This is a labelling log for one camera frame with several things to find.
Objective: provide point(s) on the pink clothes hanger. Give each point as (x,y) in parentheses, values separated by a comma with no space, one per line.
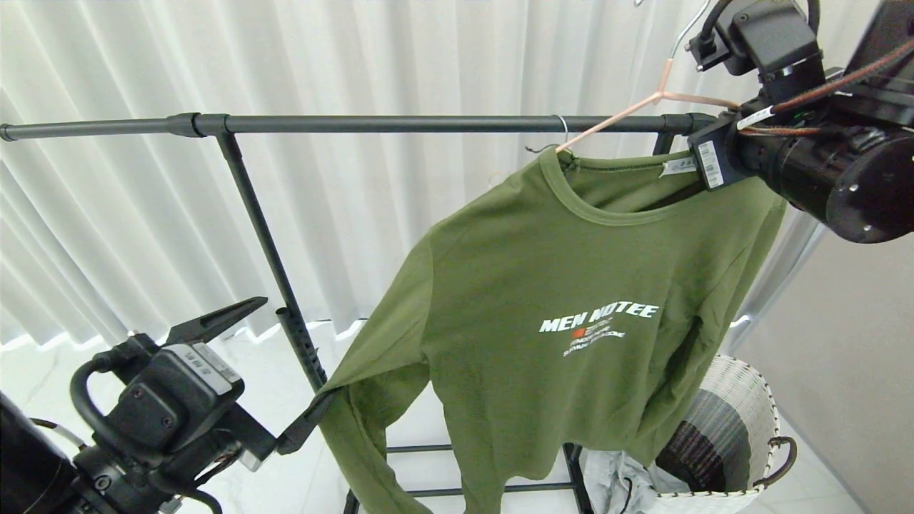
(565,127)
(614,119)

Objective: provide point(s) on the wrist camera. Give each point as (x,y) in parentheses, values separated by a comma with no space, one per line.
(771,36)
(150,414)

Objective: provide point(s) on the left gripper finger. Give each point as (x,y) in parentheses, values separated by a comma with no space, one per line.
(214,323)
(307,421)

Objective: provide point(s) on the white laundry basket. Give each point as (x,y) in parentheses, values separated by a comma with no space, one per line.
(742,392)

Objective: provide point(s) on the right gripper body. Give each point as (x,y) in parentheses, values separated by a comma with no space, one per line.
(821,171)

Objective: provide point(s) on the green long-sleeved shirt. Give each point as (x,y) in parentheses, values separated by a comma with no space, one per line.
(535,250)

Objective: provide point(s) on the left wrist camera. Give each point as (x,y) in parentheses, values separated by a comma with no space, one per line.
(150,414)

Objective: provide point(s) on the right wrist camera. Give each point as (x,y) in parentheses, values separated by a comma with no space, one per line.
(771,36)

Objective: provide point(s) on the black clothes rack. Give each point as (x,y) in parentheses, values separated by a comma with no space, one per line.
(428,124)

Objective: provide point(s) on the white curtain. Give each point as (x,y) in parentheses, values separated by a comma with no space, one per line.
(357,57)

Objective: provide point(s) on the pale grey shorts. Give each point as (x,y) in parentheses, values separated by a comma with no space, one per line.
(614,485)

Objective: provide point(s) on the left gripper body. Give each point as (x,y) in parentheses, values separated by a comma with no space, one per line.
(214,400)

